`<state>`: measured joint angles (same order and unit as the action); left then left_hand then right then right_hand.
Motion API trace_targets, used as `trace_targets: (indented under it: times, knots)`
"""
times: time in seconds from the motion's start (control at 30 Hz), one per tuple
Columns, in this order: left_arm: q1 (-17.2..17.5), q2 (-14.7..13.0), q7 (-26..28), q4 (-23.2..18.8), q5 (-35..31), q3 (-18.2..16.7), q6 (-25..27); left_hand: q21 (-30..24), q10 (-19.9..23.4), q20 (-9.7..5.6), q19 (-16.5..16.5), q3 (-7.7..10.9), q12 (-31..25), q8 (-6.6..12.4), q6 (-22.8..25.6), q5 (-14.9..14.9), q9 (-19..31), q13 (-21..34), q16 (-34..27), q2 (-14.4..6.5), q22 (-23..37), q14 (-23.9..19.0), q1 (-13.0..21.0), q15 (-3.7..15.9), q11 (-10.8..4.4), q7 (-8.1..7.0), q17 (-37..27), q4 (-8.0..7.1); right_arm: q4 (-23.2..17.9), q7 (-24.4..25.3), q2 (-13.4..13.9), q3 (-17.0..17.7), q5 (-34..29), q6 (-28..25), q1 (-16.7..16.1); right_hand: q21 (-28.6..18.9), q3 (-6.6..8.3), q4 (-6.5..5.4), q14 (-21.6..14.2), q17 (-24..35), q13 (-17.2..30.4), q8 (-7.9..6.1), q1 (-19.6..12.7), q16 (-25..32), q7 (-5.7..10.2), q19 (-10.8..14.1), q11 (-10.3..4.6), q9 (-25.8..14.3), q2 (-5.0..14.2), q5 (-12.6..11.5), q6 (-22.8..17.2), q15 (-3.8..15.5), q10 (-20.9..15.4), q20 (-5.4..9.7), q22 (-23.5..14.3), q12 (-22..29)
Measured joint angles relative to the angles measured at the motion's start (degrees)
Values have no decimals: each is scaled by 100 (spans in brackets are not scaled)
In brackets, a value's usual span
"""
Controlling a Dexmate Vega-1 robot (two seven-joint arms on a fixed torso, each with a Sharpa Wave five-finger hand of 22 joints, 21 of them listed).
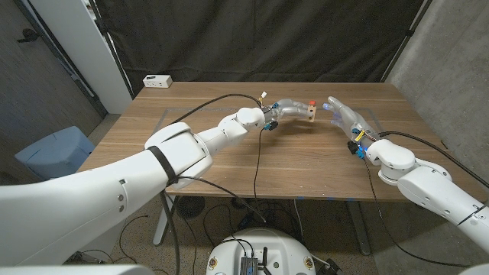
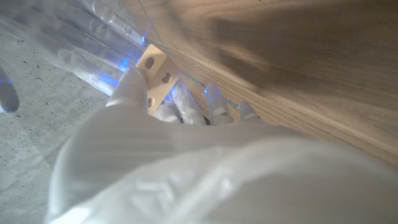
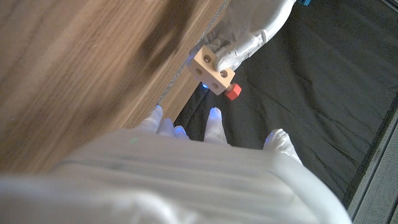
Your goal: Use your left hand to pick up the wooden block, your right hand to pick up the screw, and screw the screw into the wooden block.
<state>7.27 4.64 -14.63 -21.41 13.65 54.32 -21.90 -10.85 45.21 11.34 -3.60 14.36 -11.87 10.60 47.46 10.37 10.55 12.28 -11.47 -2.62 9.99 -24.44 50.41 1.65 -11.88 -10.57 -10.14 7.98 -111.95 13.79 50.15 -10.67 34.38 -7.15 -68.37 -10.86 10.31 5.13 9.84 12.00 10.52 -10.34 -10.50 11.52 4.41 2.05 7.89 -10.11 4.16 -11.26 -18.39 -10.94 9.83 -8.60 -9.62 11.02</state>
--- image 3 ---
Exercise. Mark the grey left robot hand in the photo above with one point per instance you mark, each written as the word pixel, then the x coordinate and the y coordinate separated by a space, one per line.
pixel 252 31

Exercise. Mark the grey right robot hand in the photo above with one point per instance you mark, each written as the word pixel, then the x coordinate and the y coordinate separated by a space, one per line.
pixel 171 180

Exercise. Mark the small wooden block with holes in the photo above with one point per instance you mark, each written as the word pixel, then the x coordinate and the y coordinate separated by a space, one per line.
pixel 211 70

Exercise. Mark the red-headed wooden screw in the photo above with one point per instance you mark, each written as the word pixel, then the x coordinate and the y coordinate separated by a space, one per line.
pixel 234 91

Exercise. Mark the black backdrop curtain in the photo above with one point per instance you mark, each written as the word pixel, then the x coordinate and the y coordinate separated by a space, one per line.
pixel 295 93

